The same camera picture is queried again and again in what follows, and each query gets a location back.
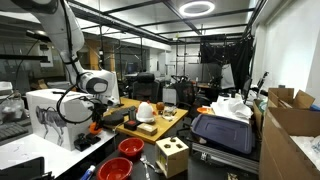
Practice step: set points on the orange toy basketball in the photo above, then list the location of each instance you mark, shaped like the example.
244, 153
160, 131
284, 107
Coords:
94, 130

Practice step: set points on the small open cardboard box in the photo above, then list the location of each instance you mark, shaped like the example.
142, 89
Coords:
288, 96

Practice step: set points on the wooden shape sorter box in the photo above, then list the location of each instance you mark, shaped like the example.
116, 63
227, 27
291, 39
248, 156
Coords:
173, 156

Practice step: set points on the black webcam tripod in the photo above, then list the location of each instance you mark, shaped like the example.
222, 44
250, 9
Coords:
262, 81

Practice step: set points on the black curtain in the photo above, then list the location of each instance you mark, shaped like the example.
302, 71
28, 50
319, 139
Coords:
230, 56

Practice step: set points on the black overhead lamp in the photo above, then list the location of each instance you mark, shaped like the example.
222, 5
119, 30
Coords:
36, 34

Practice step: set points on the black laptop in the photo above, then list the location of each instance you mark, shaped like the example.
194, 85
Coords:
20, 170

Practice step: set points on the red plastic bowl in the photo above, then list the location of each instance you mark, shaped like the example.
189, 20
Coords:
131, 146
115, 170

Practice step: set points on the black high-back office chair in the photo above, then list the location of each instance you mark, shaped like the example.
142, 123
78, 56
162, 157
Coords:
145, 88

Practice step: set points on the black mug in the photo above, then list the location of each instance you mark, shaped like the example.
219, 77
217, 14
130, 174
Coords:
132, 113

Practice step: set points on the white blue toothpaste tube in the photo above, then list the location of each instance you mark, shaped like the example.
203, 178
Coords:
87, 173

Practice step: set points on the brown ball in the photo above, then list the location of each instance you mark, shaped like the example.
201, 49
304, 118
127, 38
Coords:
160, 106

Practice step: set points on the white patterned crumpled bag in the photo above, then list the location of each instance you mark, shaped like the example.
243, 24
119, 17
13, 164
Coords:
169, 112

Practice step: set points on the silver fork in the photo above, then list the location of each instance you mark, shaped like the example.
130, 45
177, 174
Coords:
146, 173
148, 162

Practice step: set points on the grey keyboard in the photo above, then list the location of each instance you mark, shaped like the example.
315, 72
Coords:
11, 131

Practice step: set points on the labelled small cardboard box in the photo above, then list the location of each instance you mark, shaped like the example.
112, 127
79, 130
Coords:
147, 129

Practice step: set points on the white box with robot print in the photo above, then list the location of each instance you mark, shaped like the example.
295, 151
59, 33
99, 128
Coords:
66, 113

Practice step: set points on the orange bowl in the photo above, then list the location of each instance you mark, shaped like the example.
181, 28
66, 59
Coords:
204, 110

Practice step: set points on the white reflector panel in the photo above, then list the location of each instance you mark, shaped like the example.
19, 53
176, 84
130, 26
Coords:
227, 76

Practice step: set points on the white robot stand table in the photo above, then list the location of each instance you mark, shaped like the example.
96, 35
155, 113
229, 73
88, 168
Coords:
33, 156

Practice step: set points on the black clamp block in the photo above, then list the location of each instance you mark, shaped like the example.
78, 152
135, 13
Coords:
82, 142
94, 138

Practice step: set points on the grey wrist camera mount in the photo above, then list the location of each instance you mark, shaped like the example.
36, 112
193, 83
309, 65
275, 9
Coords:
112, 101

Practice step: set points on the clear plastic bag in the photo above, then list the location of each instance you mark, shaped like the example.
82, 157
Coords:
308, 146
11, 110

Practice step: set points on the dark blue plastic lid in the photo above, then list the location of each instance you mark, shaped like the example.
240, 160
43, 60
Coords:
223, 133

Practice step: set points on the white paper pile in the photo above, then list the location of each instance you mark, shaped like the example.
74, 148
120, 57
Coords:
231, 106

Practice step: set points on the small black box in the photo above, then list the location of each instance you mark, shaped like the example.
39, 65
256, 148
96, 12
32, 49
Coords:
132, 125

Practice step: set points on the wooden table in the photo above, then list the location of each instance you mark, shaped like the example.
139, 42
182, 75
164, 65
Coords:
166, 125

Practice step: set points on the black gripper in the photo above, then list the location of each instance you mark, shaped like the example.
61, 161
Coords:
99, 108

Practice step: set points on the white hard hat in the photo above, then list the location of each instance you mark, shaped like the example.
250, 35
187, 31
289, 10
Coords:
145, 112

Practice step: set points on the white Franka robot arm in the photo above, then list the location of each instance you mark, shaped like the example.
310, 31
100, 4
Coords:
75, 33

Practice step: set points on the large cardboard box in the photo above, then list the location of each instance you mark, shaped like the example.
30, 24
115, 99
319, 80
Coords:
283, 143

